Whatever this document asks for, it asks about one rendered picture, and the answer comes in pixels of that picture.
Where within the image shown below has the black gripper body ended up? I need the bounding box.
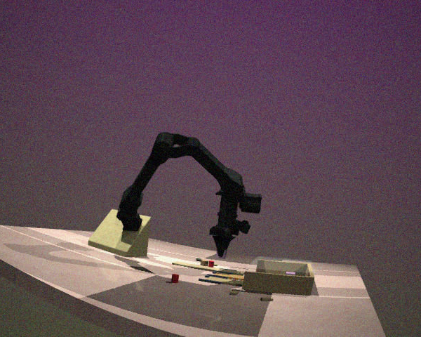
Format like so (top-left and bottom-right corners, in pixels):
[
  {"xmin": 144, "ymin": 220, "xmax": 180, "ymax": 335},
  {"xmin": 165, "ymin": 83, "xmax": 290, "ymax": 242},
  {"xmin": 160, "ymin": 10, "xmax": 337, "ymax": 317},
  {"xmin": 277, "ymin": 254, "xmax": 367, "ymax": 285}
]
[{"xmin": 209, "ymin": 209, "xmax": 239, "ymax": 238}]

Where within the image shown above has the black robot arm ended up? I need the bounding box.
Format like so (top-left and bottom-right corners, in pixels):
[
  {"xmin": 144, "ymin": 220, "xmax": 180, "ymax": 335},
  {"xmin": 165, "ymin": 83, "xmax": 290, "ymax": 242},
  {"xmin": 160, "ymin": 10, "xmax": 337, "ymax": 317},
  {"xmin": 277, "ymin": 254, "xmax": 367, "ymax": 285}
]
[{"xmin": 116, "ymin": 132, "xmax": 262, "ymax": 234}]

